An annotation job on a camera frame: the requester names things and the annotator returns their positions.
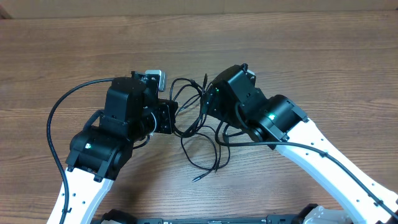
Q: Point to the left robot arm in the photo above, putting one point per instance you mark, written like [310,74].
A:
[132,112]

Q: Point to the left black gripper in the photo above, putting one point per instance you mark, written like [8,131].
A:
[166,108]

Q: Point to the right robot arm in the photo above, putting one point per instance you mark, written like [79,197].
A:
[279,123]

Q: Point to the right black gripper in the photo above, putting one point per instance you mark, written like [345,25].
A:
[214,104]

